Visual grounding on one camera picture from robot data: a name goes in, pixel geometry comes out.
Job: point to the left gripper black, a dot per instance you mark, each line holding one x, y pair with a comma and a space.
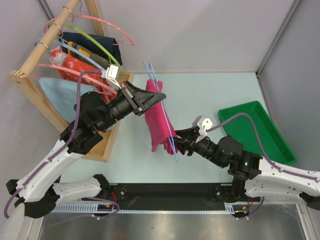
138, 99

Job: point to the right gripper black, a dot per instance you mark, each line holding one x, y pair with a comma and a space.
184, 143

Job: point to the magenta trousers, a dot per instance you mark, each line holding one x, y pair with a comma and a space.
161, 129

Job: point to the light blue wire hanger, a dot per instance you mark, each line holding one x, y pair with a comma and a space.
154, 85

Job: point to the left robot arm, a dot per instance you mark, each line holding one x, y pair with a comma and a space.
39, 192

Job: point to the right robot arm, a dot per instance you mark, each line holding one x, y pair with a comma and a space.
253, 175

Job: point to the olive green trousers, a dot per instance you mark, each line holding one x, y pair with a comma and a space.
86, 65

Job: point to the pink hanger front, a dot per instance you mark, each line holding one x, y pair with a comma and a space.
107, 90

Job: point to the pink hanger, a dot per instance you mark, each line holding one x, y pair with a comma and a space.
132, 42
107, 90

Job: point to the pink hanger at back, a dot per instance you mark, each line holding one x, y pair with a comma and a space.
132, 42

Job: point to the light blue folded trousers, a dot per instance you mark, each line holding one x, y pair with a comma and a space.
62, 94

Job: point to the navy blue trousers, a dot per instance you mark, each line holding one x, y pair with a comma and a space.
109, 43

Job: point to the orange white patterned trousers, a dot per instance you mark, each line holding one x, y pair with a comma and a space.
60, 58

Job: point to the blue hanger mid rack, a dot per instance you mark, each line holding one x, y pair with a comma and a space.
80, 54

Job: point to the lime green hanger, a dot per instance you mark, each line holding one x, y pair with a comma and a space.
78, 30

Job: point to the wooden clothes rack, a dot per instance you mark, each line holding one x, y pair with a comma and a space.
20, 78

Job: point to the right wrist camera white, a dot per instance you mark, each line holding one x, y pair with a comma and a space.
202, 124

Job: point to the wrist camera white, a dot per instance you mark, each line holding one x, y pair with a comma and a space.
111, 75
202, 124

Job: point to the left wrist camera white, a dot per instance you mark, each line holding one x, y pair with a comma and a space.
111, 75

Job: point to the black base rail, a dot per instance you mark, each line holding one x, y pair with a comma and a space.
170, 196

